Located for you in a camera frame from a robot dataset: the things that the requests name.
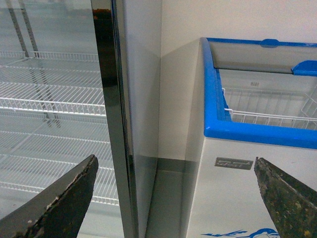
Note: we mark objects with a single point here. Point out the glass door display fridge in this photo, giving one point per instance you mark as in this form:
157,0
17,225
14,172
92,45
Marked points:
79,117

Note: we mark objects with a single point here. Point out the white wire shelf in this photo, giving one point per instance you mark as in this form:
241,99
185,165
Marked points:
57,83
31,161

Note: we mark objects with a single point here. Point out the silver brand logo plate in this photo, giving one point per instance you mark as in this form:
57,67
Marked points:
233,163

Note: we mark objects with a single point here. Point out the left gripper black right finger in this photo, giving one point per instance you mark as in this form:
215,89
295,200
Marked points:
291,204

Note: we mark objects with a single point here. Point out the glass sliding freezer lid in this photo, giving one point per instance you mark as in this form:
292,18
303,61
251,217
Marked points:
268,55

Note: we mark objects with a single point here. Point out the lower white wire shelf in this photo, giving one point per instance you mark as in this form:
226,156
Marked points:
31,161

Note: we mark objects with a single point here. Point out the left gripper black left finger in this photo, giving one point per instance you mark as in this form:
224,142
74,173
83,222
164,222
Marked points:
59,210

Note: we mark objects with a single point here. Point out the upper white wire shelf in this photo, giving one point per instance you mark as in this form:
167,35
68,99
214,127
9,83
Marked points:
57,83

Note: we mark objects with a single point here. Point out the white chest freezer blue rim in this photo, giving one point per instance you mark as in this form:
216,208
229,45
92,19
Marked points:
223,202

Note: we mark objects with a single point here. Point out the white wire freezer basket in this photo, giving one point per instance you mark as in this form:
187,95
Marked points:
271,107

